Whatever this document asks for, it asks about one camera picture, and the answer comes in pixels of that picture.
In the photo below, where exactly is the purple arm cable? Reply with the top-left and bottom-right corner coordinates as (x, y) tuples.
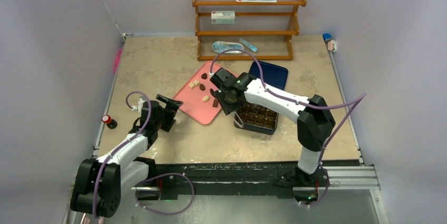
(92, 91), (195, 219)
(209, 48), (367, 208)

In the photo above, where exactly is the white green small box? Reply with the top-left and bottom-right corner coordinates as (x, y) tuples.
(211, 11), (236, 24)

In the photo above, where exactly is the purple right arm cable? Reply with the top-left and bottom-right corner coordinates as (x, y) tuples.
(209, 48), (367, 208)

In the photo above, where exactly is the wooden shelf rack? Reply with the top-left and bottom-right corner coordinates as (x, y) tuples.
(192, 0), (307, 61)

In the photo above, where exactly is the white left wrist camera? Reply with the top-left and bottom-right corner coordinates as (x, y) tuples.
(131, 96), (145, 113)

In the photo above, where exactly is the dark blue tin lid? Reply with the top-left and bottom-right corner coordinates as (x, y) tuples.
(259, 61), (288, 90)

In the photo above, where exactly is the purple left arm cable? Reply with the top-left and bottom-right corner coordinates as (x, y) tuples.
(92, 91), (195, 219)

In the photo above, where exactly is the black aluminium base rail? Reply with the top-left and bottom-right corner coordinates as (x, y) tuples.
(71, 161), (380, 202)

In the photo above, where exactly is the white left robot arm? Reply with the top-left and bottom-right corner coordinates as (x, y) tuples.
(69, 91), (183, 218)

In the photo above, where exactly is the light blue small tube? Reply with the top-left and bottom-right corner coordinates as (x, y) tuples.
(239, 38), (258, 52)

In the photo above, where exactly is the red black button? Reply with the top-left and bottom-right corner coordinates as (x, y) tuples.
(101, 114), (118, 129)

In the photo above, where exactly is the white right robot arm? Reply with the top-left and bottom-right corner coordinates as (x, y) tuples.
(210, 68), (335, 186)

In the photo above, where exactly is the blue white corner device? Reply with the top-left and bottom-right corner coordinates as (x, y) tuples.
(322, 33), (337, 53)

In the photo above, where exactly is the dark rectangular chocolate piece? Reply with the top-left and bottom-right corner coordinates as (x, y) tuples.
(212, 99), (219, 108)

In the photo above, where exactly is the light blue oval package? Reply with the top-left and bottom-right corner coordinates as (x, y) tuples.
(211, 41), (244, 54)

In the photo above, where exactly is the blue chocolate tin box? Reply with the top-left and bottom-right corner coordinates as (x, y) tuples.
(234, 104), (279, 135)

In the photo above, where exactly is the pink plastic tray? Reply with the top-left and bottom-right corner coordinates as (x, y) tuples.
(173, 61), (221, 125)

